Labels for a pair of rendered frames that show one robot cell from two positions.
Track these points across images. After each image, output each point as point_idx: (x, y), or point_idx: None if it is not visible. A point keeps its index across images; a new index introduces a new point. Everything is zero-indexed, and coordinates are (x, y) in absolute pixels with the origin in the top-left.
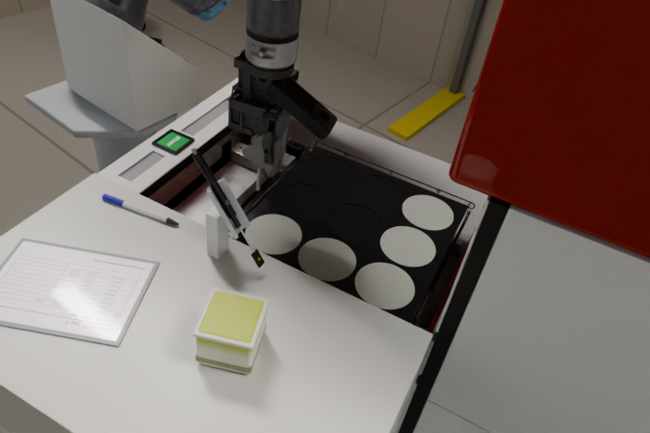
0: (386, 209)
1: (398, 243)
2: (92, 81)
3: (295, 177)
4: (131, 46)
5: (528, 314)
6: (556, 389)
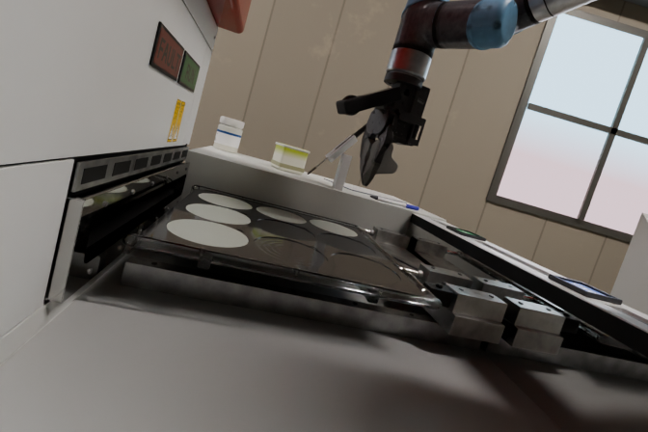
0: (263, 235)
1: (230, 215)
2: None
3: (381, 259)
4: (634, 247)
5: None
6: None
